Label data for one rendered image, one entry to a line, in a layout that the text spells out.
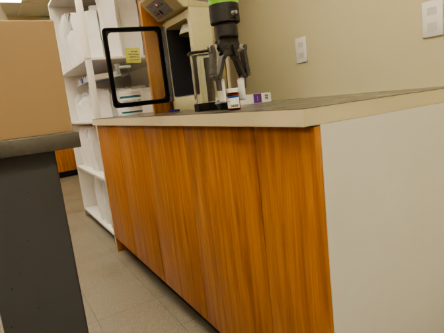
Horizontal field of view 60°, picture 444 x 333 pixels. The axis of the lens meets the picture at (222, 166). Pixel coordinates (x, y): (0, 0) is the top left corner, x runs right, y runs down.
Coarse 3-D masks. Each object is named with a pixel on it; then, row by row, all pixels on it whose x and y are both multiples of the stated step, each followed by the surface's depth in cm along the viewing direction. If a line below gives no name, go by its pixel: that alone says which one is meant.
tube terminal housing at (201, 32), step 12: (192, 0) 179; (180, 12) 186; (192, 12) 180; (204, 12) 183; (168, 24) 200; (180, 24) 197; (192, 24) 180; (204, 24) 183; (192, 36) 181; (204, 36) 184; (204, 48) 185; (192, 96) 192; (180, 108) 206; (192, 108) 194
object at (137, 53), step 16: (112, 32) 195; (128, 32) 198; (144, 32) 201; (112, 48) 196; (128, 48) 199; (144, 48) 202; (112, 64) 197; (128, 64) 200; (144, 64) 203; (160, 64) 207; (128, 80) 201; (144, 80) 204; (160, 80) 208; (128, 96) 202; (144, 96) 205; (160, 96) 209
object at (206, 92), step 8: (192, 56) 147; (200, 56) 145; (208, 56) 146; (192, 64) 148; (200, 64) 146; (208, 64) 147; (192, 72) 149; (200, 72) 146; (208, 72) 147; (192, 80) 150; (200, 80) 147; (208, 80) 147; (200, 88) 148; (208, 88) 148; (216, 88) 150; (200, 96) 148; (208, 96) 148; (216, 96) 150
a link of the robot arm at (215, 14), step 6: (210, 6) 116; (216, 6) 115; (222, 6) 114; (228, 6) 114; (234, 6) 115; (210, 12) 117; (216, 12) 115; (222, 12) 114; (228, 12) 114; (234, 12) 114; (210, 18) 118; (216, 18) 115; (222, 18) 115; (228, 18) 115; (234, 18) 116; (216, 24) 118
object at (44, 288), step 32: (0, 160) 96; (32, 160) 99; (0, 192) 97; (32, 192) 100; (0, 224) 97; (32, 224) 101; (64, 224) 104; (0, 256) 98; (32, 256) 102; (64, 256) 105; (0, 288) 99; (32, 288) 102; (64, 288) 106; (32, 320) 103; (64, 320) 107
